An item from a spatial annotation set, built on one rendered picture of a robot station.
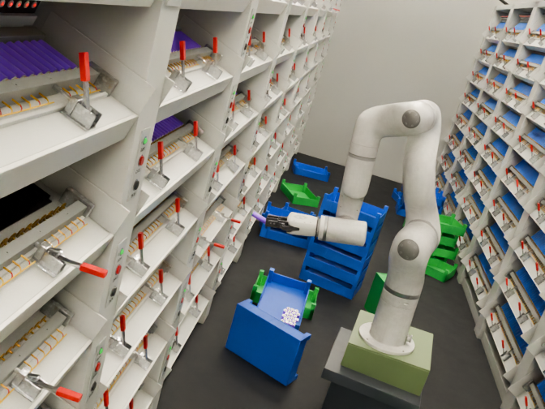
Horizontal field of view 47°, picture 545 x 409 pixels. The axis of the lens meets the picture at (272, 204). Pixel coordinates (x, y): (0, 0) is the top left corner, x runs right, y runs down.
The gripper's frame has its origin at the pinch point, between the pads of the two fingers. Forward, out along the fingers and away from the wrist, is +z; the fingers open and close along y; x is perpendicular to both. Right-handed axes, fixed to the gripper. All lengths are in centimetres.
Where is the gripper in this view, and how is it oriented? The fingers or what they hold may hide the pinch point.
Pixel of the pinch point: (272, 221)
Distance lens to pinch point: 214.1
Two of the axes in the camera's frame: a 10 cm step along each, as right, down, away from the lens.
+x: -1.0, 9.5, 3.0
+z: -9.9, -1.4, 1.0
